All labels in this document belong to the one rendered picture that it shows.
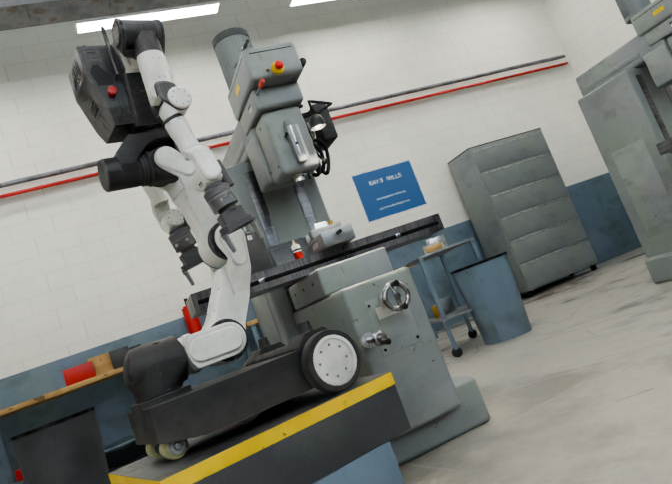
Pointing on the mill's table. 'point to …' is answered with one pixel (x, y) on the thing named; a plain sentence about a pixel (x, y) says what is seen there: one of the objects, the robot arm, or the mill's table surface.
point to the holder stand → (257, 253)
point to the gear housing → (277, 95)
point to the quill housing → (269, 133)
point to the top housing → (245, 73)
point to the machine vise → (329, 239)
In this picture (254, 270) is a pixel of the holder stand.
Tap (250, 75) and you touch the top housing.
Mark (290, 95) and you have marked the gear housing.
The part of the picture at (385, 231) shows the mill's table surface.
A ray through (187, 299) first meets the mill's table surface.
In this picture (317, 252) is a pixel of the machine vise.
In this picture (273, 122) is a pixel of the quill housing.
